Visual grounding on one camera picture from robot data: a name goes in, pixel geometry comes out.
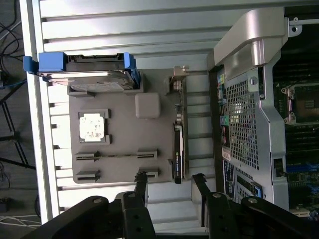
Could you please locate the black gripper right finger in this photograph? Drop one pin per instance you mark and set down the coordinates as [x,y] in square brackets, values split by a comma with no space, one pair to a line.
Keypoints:
[219,219]

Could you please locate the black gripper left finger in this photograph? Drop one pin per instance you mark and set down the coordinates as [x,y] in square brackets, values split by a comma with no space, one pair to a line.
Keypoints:
[134,219]

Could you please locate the grey parts rack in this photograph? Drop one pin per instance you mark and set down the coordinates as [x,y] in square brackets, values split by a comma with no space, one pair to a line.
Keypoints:
[124,129]

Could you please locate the green motherboard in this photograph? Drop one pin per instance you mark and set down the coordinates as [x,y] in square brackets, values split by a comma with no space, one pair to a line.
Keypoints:
[299,174]

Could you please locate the black open PC case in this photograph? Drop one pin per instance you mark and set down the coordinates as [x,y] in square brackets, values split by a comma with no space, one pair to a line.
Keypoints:
[264,139]

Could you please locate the silver CPU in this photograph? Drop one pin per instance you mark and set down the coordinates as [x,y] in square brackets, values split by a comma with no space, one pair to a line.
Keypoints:
[91,127]

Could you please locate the CPU socket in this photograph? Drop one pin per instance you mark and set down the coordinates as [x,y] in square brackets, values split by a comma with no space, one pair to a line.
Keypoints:
[309,103]

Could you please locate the hard disk blue carrier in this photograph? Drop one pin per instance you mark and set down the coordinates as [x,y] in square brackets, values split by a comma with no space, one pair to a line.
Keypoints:
[87,72]

